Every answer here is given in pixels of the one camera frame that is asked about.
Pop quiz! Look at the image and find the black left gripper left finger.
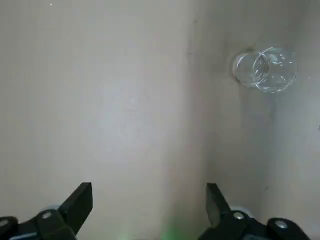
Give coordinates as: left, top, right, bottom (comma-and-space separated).
0, 182, 93, 240

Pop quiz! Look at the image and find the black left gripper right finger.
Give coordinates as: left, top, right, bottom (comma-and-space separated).
198, 183, 311, 240

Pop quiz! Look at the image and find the clear glass beaker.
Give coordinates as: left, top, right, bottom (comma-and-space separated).
232, 46, 299, 94

